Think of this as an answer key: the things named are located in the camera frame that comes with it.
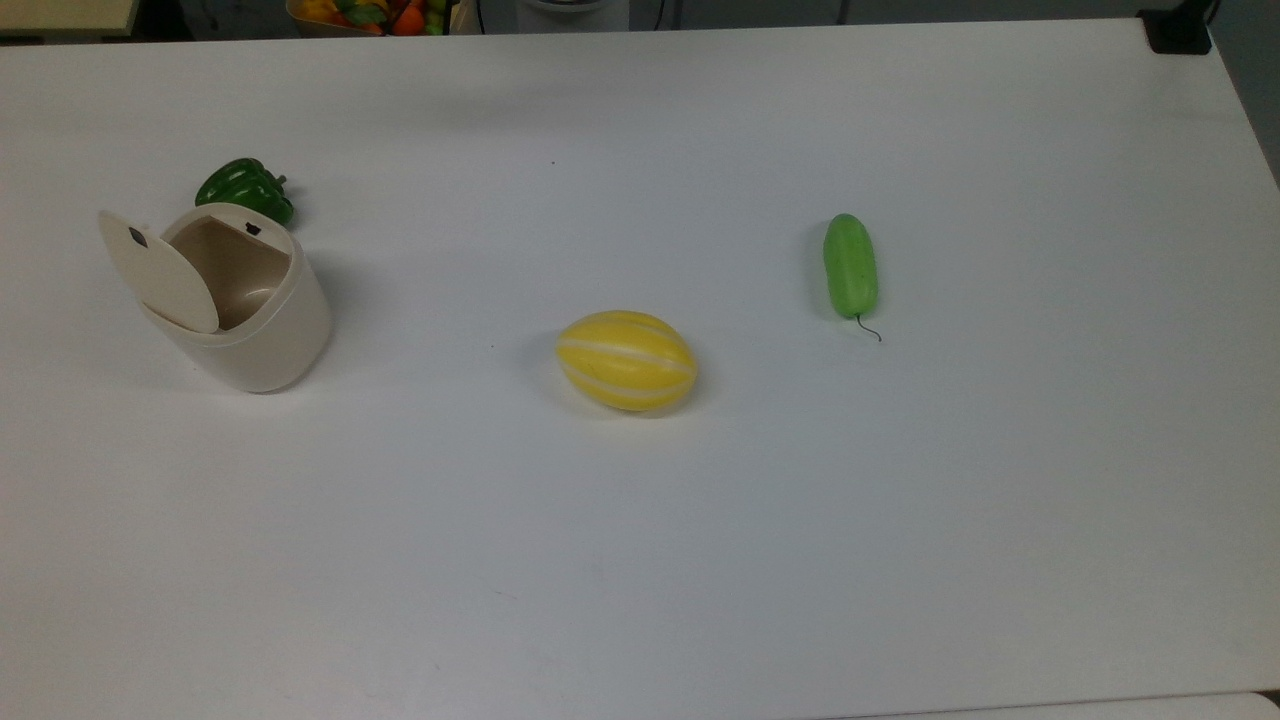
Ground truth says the beige plastic garbage bin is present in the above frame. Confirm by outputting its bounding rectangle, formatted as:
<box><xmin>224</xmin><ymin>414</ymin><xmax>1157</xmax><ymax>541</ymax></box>
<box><xmin>98</xmin><ymin>203</ymin><xmax>333</xmax><ymax>394</ymax></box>

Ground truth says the beige hinged bin lid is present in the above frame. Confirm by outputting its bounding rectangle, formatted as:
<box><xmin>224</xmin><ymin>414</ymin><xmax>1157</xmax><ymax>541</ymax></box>
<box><xmin>98</xmin><ymin>210</ymin><xmax>220</xmax><ymax>335</ymax></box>

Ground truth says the yellow striped toy melon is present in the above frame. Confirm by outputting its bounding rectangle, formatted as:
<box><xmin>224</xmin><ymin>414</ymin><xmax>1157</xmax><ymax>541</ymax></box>
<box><xmin>556</xmin><ymin>310</ymin><xmax>699</xmax><ymax>413</ymax></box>

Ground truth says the green toy cucumber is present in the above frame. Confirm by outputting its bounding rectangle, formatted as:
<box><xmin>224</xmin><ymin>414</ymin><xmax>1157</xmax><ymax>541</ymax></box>
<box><xmin>823</xmin><ymin>213</ymin><xmax>883</xmax><ymax>343</ymax></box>

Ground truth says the green toy bell pepper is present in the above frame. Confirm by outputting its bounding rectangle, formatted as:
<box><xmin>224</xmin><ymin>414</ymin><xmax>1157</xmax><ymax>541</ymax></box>
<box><xmin>195</xmin><ymin>158</ymin><xmax>296</xmax><ymax>226</ymax></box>

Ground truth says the bowl of toy fruit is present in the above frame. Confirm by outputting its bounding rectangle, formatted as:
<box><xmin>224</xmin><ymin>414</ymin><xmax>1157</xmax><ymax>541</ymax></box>
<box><xmin>286</xmin><ymin>0</ymin><xmax>471</xmax><ymax>38</ymax></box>

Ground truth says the black table clamp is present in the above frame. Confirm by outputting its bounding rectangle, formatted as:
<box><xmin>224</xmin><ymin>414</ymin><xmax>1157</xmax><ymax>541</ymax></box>
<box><xmin>1138</xmin><ymin>0</ymin><xmax>1216</xmax><ymax>56</ymax></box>

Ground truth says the wooden side table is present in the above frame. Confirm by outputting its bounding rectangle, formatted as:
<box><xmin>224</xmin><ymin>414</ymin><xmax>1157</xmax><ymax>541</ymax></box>
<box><xmin>0</xmin><ymin>0</ymin><xmax>141</xmax><ymax>41</ymax></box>

